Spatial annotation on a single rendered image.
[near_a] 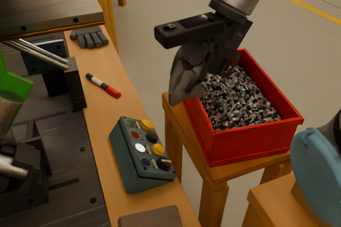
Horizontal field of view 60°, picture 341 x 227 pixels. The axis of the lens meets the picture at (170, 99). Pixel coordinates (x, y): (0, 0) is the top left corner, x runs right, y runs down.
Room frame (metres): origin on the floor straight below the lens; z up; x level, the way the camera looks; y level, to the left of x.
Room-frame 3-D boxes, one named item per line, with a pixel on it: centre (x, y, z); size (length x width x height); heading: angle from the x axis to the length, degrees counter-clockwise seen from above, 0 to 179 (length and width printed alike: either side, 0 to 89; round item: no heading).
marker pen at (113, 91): (0.60, 0.17, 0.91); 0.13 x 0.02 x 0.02; 48
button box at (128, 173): (0.37, 0.06, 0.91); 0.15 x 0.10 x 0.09; 21
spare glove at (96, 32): (0.88, 0.28, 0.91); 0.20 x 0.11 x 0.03; 25
